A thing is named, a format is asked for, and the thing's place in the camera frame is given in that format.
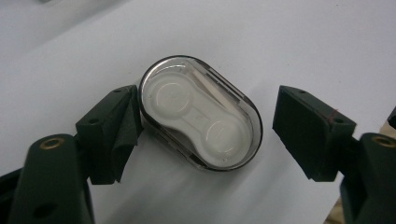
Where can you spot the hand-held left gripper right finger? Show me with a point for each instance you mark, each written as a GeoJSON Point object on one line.
{"type": "Point", "coordinates": [308, 133]}

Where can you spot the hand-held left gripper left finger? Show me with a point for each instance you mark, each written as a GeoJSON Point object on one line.
{"type": "Point", "coordinates": [106, 133]}

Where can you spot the clear oval contact lens case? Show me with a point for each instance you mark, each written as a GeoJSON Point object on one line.
{"type": "Point", "coordinates": [199, 115]}

